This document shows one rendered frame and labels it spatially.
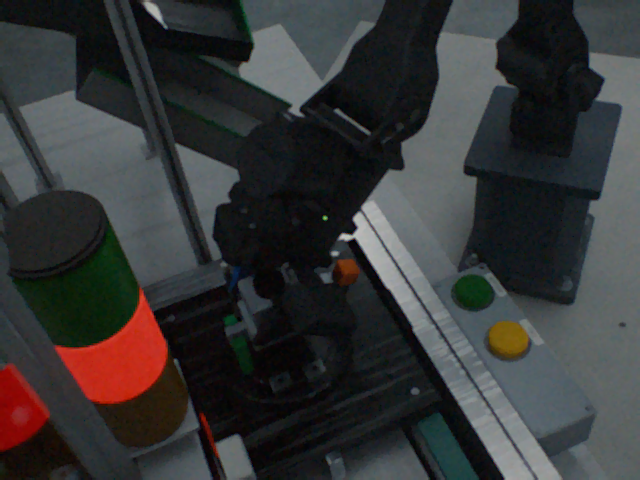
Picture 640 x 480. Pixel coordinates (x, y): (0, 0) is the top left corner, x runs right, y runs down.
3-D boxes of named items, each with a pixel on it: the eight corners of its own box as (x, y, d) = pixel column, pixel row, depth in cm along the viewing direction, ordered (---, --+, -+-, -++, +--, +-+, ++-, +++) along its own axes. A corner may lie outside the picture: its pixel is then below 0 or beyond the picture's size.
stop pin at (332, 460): (341, 466, 76) (338, 448, 73) (346, 477, 75) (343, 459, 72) (328, 472, 75) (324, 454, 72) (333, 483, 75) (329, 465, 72)
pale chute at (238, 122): (272, 127, 102) (292, 103, 100) (291, 193, 93) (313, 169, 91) (73, 30, 86) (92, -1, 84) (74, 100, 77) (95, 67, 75)
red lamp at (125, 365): (154, 309, 42) (129, 252, 39) (178, 380, 39) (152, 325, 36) (66, 343, 41) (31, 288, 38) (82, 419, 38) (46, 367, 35)
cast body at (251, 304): (299, 295, 78) (291, 251, 73) (316, 327, 75) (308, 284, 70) (223, 326, 76) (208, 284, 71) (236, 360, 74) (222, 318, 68)
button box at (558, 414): (481, 292, 91) (484, 259, 86) (589, 440, 78) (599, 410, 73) (429, 314, 90) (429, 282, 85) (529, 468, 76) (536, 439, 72)
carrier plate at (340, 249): (345, 247, 91) (343, 236, 90) (442, 410, 76) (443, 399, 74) (154, 322, 87) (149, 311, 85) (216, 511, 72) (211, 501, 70)
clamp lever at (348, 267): (333, 309, 80) (353, 257, 75) (341, 323, 79) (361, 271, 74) (302, 314, 78) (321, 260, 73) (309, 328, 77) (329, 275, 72)
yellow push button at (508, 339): (512, 325, 81) (514, 314, 80) (534, 353, 79) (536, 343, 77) (480, 339, 81) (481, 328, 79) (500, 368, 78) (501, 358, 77)
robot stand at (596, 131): (593, 222, 102) (623, 103, 87) (573, 306, 93) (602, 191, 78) (484, 199, 106) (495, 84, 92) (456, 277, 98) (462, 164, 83)
